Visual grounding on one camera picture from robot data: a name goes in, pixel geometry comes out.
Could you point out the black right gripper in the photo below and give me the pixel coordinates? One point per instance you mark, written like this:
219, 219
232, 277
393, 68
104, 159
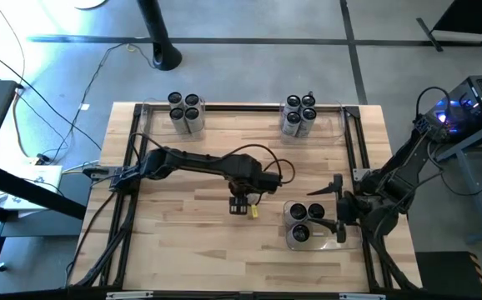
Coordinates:
351, 208

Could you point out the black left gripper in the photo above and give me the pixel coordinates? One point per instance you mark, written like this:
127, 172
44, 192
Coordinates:
239, 206

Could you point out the Celsius Peach Vibe can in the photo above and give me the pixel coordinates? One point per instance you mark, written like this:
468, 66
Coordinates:
300, 232
316, 211
298, 211
253, 198

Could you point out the clear plastic bin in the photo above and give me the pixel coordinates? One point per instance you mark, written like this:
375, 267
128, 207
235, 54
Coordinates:
157, 129
320, 246
328, 129

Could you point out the Celsius Arctic Vibe can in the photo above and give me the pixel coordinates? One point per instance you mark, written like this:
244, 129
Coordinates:
309, 113
293, 100
294, 118
308, 101

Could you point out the Celsius Tropical Vibe can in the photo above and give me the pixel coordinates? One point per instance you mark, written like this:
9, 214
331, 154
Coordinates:
192, 113
175, 98
192, 100
177, 113

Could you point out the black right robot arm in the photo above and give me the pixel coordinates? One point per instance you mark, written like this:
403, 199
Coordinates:
408, 166

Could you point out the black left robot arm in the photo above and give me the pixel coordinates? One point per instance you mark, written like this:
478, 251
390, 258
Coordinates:
199, 160

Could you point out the black case hazard stripes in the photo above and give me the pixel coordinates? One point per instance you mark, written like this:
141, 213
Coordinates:
441, 275

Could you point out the grey metal cart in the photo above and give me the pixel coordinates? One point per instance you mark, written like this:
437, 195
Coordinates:
474, 196

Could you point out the white tape piece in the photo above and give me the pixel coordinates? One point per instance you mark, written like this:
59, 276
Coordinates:
83, 106

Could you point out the black stand pole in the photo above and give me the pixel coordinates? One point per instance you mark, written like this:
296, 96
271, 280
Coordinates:
155, 33

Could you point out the white box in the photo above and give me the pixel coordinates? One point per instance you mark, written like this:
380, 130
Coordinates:
45, 177

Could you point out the black power plug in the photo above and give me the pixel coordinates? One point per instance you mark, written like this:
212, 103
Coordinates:
41, 158

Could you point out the black folding stand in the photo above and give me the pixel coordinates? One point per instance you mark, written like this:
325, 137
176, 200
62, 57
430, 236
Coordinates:
470, 16

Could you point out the white metal bracket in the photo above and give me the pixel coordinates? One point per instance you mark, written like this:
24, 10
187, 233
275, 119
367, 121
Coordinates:
362, 296
129, 295

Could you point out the black aluminium table frame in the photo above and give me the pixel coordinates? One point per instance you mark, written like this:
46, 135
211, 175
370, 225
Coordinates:
249, 108

